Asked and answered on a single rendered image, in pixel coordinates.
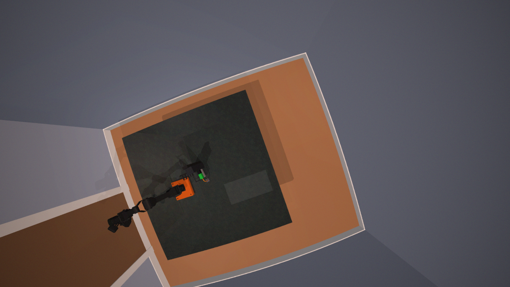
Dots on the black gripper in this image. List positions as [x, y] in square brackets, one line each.
[114, 227]

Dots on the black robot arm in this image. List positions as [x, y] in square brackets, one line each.
[148, 203]

